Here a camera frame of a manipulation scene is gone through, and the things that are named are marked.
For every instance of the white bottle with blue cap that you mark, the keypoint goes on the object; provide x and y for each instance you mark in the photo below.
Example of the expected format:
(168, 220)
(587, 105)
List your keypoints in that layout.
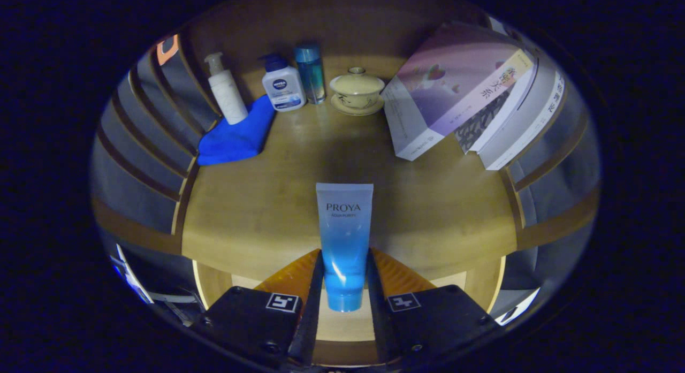
(283, 86)

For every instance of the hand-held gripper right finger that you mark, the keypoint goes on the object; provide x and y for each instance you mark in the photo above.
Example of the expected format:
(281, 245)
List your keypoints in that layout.
(377, 309)

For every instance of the purple book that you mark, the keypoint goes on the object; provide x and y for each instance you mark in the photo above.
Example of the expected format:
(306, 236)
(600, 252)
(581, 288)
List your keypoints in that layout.
(444, 89)

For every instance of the blue cloth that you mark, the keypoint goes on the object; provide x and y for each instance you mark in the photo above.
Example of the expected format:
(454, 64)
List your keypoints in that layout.
(238, 137)

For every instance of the white pump bottle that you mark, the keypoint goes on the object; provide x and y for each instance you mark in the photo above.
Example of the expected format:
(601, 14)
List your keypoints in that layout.
(227, 97)

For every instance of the grey patterned book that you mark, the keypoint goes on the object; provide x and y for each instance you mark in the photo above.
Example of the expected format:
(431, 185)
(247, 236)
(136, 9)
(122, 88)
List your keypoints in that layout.
(479, 121)

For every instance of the blue cosmetic tube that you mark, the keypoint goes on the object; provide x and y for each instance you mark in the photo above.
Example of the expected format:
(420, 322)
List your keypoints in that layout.
(343, 239)

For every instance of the thick white book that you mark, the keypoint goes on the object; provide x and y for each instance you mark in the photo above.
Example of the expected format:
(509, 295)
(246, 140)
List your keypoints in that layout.
(535, 121)

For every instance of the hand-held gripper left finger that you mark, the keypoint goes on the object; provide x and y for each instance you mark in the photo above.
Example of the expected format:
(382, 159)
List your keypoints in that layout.
(314, 303)

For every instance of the wooden cabinet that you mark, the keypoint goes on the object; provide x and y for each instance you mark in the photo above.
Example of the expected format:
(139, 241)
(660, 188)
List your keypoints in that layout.
(332, 20)

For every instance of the slim teal bottle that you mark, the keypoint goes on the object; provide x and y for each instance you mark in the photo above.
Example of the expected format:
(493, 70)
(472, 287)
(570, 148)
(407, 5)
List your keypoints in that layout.
(311, 73)

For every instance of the beige lidded teacup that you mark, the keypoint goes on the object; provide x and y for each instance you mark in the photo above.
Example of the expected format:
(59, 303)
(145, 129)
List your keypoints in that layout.
(357, 89)

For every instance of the wooden countertop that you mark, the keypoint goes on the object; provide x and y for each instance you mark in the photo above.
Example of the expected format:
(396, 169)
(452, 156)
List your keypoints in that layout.
(257, 202)

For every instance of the thin white book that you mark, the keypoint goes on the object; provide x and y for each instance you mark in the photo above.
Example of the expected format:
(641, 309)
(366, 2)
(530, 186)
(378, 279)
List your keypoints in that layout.
(514, 111)

